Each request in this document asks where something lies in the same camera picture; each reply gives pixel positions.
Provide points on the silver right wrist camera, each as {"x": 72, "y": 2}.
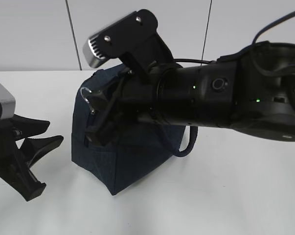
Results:
{"x": 133, "y": 39}

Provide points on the dark blue lunch bag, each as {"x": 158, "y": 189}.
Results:
{"x": 131, "y": 155}

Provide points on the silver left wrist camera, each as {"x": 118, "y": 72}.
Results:
{"x": 7, "y": 103}

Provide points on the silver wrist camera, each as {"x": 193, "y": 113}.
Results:
{"x": 133, "y": 39}
{"x": 7, "y": 103}

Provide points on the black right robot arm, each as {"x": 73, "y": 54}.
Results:
{"x": 251, "y": 92}

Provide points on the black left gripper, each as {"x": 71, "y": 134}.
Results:
{"x": 17, "y": 128}

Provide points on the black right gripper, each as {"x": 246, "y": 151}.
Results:
{"x": 129, "y": 102}

